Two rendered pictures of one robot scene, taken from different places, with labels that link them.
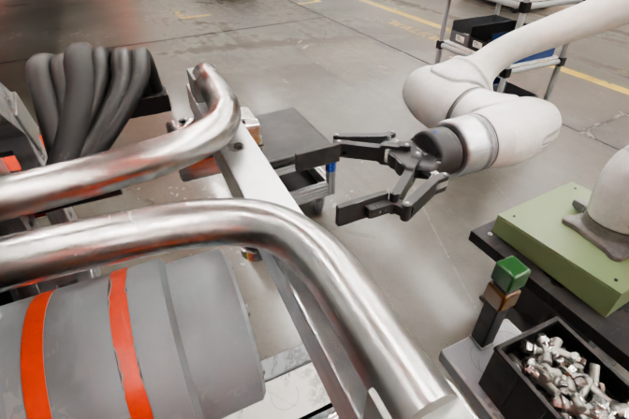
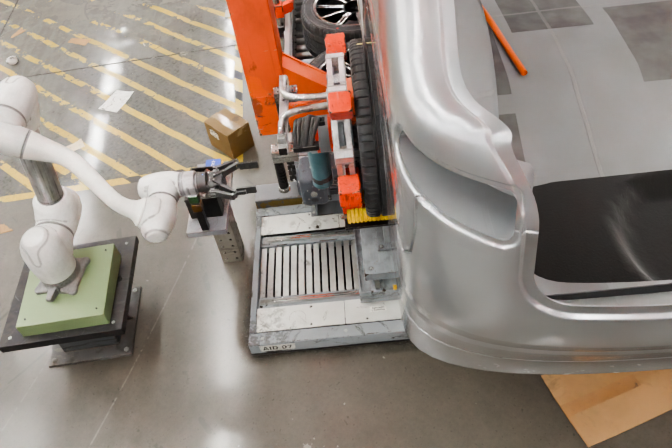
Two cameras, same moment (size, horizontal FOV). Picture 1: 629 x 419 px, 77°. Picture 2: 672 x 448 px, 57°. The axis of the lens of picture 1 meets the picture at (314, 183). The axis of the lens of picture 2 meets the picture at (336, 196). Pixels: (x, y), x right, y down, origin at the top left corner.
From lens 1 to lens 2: 2.35 m
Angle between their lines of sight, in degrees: 94
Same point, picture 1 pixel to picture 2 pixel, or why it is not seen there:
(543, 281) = (124, 282)
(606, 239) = (79, 266)
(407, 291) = (174, 378)
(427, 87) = (168, 209)
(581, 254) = (99, 268)
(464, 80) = (157, 197)
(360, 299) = (282, 81)
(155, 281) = not seen: hidden behind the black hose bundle
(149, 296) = not seen: hidden behind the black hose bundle
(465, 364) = (220, 222)
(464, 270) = (117, 381)
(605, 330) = (129, 251)
